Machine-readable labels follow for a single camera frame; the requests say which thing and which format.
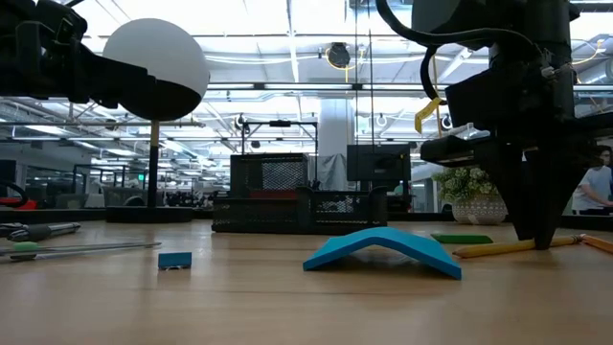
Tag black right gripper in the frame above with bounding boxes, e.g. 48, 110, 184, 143
420, 45, 613, 250

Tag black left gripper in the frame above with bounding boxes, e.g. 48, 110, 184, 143
0, 0, 157, 109

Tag yellow pencil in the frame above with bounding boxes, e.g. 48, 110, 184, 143
452, 233, 586, 259

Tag orange pencil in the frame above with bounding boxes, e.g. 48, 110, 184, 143
580, 233, 613, 255

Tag green sticky note pad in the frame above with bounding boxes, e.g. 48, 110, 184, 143
429, 233, 494, 245

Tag blue sticky note pad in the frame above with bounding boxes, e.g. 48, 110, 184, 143
302, 226, 463, 281

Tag green-handled scissors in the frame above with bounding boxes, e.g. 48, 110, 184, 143
0, 241, 163, 264

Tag black mesh desk organizer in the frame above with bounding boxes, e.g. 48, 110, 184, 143
212, 152, 388, 236

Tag white globe table lamp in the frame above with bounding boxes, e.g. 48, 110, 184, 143
102, 17, 211, 224

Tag potted green plant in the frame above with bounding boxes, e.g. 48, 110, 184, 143
432, 166, 509, 226

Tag person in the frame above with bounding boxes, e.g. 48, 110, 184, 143
571, 145, 613, 217

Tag black background monitor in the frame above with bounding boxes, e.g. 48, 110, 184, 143
346, 143, 412, 182

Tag small blue block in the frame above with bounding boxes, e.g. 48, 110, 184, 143
157, 251, 193, 271

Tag yellow cable tag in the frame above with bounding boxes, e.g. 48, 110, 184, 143
414, 97, 444, 135

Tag black aluminium table frame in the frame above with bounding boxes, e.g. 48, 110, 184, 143
0, 206, 613, 232

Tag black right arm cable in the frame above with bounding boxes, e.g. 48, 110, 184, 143
375, 0, 547, 105

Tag black ceiling cable reel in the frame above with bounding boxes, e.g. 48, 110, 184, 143
327, 41, 352, 70

